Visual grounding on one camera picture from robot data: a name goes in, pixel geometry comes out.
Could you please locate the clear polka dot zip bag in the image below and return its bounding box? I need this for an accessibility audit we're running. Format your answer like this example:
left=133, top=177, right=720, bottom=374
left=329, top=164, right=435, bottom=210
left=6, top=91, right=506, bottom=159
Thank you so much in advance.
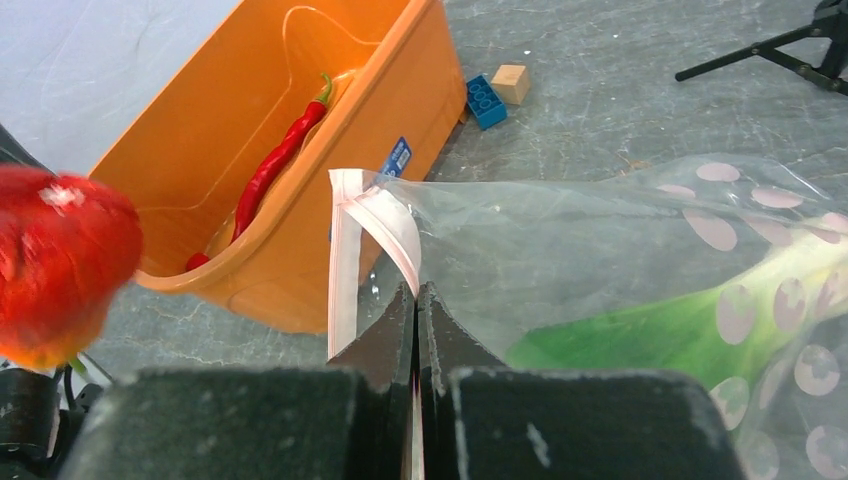
left=328, top=153, right=847, bottom=479

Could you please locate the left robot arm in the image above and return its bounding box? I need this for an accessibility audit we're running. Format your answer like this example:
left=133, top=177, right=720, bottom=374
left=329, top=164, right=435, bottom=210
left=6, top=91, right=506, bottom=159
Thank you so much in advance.
left=1, top=360, right=104, bottom=480

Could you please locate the green toy bok choy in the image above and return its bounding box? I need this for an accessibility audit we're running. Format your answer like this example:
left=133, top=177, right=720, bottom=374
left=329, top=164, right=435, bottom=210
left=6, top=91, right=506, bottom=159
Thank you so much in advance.
left=505, top=227, right=847, bottom=388

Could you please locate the red toy chili pepper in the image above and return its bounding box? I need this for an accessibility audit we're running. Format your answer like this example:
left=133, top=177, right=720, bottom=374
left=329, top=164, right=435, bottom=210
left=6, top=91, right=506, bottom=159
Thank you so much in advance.
left=185, top=72, right=335, bottom=273

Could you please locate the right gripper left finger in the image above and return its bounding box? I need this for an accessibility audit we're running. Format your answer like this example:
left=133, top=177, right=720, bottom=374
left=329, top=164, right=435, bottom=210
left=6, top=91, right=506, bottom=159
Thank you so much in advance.
left=60, top=284, right=415, bottom=479

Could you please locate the tan wooden cube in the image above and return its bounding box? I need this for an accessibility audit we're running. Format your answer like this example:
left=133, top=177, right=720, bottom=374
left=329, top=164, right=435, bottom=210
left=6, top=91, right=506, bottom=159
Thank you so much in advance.
left=490, top=64, right=531, bottom=105

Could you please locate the orange plastic basket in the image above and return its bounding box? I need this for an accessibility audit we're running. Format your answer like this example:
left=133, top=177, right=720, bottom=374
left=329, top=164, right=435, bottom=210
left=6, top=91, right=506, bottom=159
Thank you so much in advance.
left=91, top=1, right=466, bottom=333

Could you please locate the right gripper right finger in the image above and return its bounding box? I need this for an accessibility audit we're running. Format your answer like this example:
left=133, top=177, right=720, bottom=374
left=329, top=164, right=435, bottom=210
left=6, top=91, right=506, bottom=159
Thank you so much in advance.
left=417, top=283, right=744, bottom=479

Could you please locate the black tripod stand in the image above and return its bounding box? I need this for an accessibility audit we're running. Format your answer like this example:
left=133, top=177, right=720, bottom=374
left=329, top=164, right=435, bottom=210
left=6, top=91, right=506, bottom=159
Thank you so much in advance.
left=674, top=0, right=847, bottom=96

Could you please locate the blue toy brick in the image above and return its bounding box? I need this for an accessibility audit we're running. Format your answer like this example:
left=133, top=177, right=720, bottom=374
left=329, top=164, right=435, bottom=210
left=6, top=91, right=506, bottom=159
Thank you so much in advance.
left=466, top=75, right=508, bottom=130

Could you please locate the red toy strawberry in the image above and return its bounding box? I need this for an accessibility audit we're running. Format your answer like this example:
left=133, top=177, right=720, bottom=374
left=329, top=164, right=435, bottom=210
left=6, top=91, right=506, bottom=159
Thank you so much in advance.
left=1, top=164, right=143, bottom=371

